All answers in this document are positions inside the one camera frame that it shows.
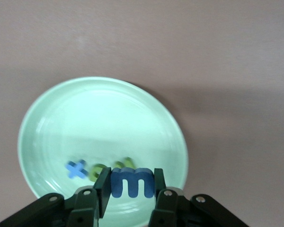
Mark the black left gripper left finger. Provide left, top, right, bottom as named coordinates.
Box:
left=0, top=167, right=112, bottom=227

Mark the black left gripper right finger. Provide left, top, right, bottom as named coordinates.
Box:
left=148, top=167, right=248, bottom=227

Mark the green letter p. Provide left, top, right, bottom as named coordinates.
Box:
left=89, top=163, right=109, bottom=183

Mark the blue letter x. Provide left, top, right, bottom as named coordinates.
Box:
left=65, top=159, right=89, bottom=180

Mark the blue letter m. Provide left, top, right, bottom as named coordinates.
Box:
left=110, top=167, right=156, bottom=199

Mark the green letter u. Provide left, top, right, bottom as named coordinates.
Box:
left=118, top=157, right=135, bottom=170

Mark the green plate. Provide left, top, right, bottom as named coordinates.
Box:
left=18, top=76, right=189, bottom=227

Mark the brown table cover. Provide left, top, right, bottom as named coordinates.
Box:
left=0, top=0, right=284, bottom=227

